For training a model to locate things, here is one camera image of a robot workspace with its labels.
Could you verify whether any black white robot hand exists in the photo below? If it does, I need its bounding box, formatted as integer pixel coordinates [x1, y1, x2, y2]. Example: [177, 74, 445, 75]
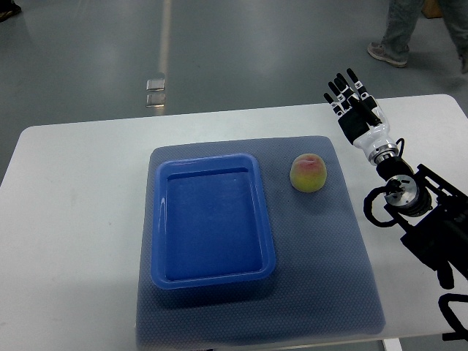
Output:
[324, 68, 399, 166]

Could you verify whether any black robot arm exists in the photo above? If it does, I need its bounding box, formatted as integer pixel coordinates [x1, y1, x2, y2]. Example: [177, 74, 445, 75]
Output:
[377, 156, 467, 290]

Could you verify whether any red green peach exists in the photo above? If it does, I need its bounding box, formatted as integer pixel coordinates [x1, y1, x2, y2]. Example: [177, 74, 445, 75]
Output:
[290, 154, 328, 193]

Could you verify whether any metal floor plate lower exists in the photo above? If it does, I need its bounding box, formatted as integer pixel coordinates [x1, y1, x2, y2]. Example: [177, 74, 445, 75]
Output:
[146, 93, 165, 108]

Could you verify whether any metal floor plate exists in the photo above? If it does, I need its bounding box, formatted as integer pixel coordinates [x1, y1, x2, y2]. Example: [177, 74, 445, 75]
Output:
[146, 93, 165, 108]
[146, 78, 165, 91]

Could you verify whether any metal floor plate upper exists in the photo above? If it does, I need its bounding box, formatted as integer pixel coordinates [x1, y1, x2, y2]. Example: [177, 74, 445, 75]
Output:
[146, 78, 165, 91]

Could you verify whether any grey sneaker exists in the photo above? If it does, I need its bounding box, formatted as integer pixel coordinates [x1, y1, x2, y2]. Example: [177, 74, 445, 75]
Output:
[367, 42, 407, 68]

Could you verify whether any person grey trousers leg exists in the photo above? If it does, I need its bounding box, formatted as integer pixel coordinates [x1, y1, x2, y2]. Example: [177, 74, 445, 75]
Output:
[381, 0, 423, 62]

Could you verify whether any cardboard box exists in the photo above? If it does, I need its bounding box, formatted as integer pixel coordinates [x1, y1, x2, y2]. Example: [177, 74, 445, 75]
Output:
[421, 0, 443, 19]

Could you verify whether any blue plastic tray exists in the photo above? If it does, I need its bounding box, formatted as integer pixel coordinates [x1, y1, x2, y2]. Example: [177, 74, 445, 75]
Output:
[150, 154, 276, 290]

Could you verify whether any dark shoe top left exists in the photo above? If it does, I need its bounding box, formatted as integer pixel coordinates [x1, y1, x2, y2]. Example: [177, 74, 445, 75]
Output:
[0, 0, 22, 22]

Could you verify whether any black cable loop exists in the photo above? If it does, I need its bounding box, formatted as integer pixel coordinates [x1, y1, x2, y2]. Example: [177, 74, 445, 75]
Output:
[363, 185, 401, 227]

